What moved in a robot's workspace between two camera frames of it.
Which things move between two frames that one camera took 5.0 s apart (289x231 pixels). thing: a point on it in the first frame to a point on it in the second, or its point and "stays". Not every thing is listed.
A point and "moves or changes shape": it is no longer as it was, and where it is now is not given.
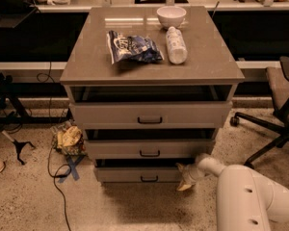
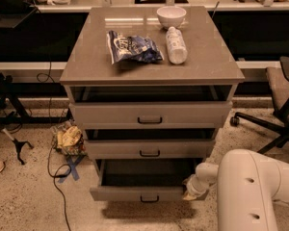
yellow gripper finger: (184, 187) to (189, 196)
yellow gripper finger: (180, 166) to (185, 181)
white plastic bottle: (176, 46) stays
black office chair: (283, 93) stays
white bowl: (170, 15) stays
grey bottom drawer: (140, 170) moves or changes shape
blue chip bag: (134, 48) stays
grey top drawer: (151, 115) stays
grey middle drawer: (118, 149) stays
